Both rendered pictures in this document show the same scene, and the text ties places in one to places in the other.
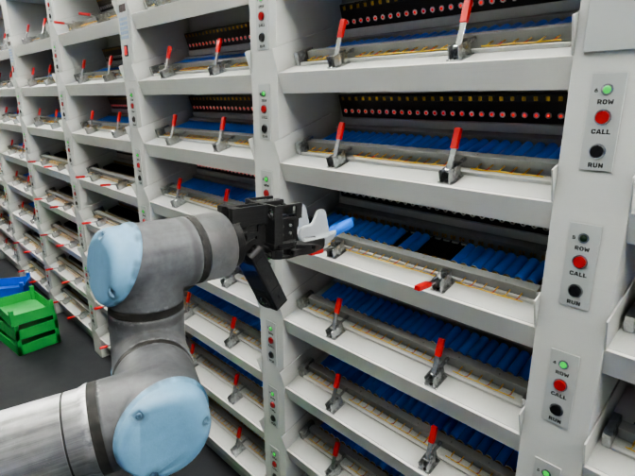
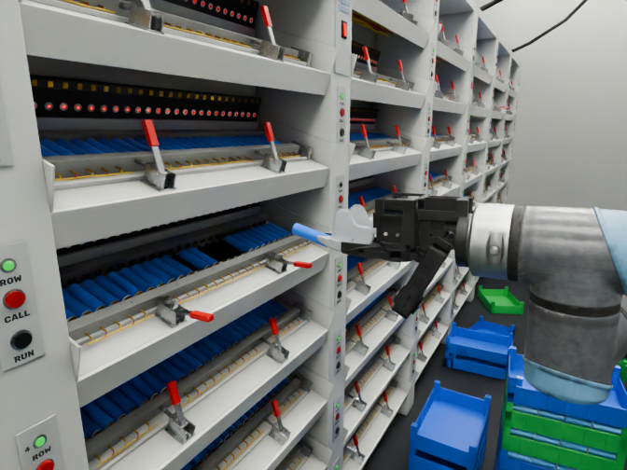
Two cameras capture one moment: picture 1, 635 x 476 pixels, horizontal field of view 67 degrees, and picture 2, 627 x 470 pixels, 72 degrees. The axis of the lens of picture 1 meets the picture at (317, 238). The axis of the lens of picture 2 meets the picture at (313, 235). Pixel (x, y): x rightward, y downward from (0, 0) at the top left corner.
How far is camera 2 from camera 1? 1.13 m
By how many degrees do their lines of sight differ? 101
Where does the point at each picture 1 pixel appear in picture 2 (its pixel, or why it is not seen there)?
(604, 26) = (340, 60)
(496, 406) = (305, 332)
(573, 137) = (333, 124)
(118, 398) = not seen: outside the picture
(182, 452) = not seen: hidden behind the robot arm
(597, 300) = not seen: hidden behind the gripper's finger
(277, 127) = (34, 134)
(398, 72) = (243, 61)
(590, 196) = (340, 159)
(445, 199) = (283, 186)
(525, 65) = (314, 75)
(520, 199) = (319, 171)
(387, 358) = (242, 384)
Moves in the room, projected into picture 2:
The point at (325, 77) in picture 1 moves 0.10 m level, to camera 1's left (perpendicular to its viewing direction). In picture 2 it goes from (147, 45) to (139, 26)
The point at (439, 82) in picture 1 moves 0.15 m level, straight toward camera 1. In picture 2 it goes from (271, 78) to (357, 79)
